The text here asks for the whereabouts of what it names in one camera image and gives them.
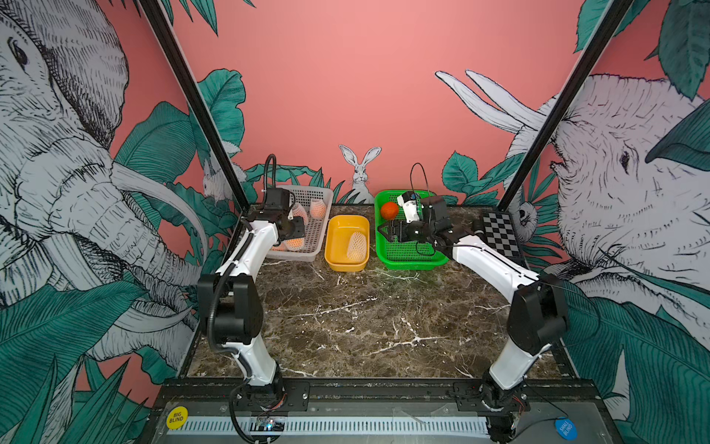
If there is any white foam net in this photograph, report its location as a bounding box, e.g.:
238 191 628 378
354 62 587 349
346 231 369 264

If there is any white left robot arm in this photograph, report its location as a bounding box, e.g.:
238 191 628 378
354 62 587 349
197 210 305 397

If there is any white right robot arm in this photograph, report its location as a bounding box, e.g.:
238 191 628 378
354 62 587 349
375 192 569 412

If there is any netted orange lower centre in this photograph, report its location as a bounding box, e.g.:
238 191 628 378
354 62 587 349
284 238 305 252

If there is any green plastic perforated basket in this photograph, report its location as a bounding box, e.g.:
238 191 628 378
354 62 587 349
375 190 449 270

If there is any white plastic perforated basket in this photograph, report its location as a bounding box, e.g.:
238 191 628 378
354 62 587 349
266 185 334 262

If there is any netted orange upper right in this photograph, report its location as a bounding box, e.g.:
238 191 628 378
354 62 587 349
309 199 327 220

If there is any black cylindrical microphone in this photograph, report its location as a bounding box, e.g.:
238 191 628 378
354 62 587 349
471 219 486 241

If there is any yellow plastic tub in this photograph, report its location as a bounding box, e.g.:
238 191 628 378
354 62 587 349
325 215 370 273

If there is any black white folding chessboard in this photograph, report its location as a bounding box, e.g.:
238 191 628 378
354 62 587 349
483 211 526 266

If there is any yellow round sticker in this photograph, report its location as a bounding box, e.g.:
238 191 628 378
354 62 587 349
166 406 189 430

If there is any blue round sticker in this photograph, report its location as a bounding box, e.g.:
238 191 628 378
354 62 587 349
554 417 578 441

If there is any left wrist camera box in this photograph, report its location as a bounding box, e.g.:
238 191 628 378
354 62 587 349
262 187 292 214

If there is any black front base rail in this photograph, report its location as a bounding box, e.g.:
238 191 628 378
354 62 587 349
153 377 601 416

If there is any white slotted front rail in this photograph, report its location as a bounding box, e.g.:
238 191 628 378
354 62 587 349
165 415 490 438

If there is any black frame post left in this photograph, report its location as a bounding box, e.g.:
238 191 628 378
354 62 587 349
139 0 250 214

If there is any black frame post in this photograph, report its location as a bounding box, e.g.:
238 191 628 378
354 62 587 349
139 0 250 214
497 0 633 211

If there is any black frame post right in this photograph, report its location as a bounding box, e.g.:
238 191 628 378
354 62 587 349
497 0 633 211

